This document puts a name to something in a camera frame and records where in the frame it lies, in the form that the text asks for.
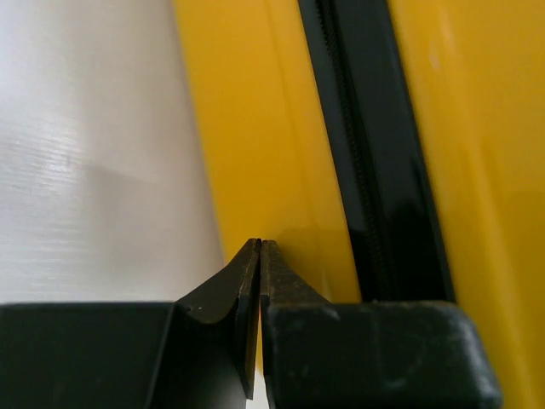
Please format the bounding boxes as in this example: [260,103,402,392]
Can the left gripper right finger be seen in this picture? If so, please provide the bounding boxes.
[261,240,502,408]

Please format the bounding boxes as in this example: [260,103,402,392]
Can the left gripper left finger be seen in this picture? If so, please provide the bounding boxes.
[1,239,261,408]

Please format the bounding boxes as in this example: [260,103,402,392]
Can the yellow hard-shell suitcase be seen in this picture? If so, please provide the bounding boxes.
[174,1,544,408]

